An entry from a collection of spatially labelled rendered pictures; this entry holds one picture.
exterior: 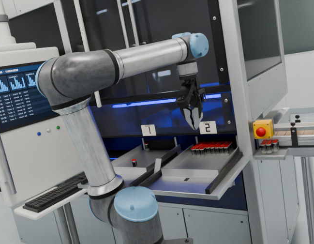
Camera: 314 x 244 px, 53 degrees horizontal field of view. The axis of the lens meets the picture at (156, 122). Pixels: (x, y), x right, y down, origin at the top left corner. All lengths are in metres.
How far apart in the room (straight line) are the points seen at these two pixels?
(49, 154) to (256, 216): 1.11
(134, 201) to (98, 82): 0.33
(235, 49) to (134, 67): 0.65
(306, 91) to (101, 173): 5.35
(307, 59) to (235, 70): 4.62
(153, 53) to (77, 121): 0.28
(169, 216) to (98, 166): 0.96
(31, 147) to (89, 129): 0.87
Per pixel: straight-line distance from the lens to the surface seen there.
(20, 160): 1.74
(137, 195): 0.91
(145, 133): 1.70
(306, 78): 6.04
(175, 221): 1.83
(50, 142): 1.82
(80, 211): 2.30
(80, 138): 0.92
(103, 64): 0.80
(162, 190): 1.25
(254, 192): 1.56
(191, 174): 1.32
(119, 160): 1.68
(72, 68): 0.80
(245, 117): 1.44
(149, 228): 0.90
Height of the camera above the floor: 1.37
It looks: 11 degrees down
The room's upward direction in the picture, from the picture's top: 11 degrees counter-clockwise
